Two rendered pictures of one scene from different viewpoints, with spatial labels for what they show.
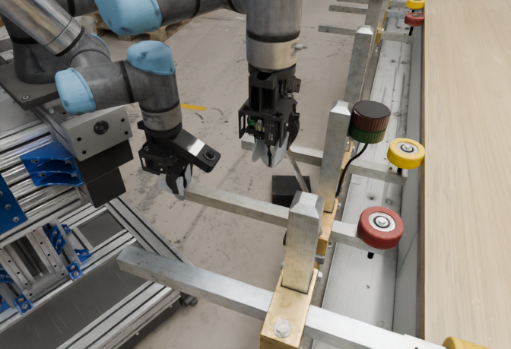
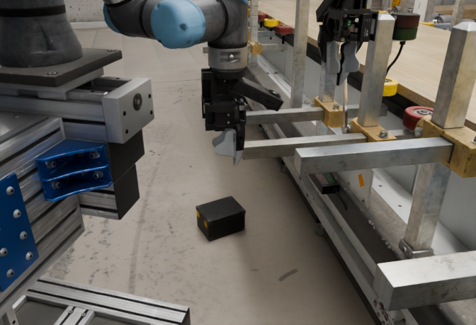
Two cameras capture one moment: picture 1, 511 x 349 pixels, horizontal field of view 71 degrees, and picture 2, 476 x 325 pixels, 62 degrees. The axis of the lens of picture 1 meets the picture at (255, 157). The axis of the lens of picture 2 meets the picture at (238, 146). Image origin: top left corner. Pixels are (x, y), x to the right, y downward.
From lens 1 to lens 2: 0.58 m
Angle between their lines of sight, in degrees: 29
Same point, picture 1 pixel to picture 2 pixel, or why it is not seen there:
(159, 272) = (349, 152)
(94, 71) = not seen: outside the picture
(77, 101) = (194, 25)
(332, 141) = (381, 49)
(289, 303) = (462, 133)
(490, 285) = not seen: outside the picture
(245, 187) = (166, 231)
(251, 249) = (212, 284)
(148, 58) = not seen: outside the picture
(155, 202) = not seen: hidden behind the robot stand
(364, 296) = (404, 212)
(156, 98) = (240, 30)
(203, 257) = not seen: hidden behind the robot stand
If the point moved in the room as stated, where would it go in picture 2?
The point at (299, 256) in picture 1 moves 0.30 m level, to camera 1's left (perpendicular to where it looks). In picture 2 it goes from (465, 81) to (312, 117)
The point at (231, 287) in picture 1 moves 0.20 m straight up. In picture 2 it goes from (411, 142) to (440, 5)
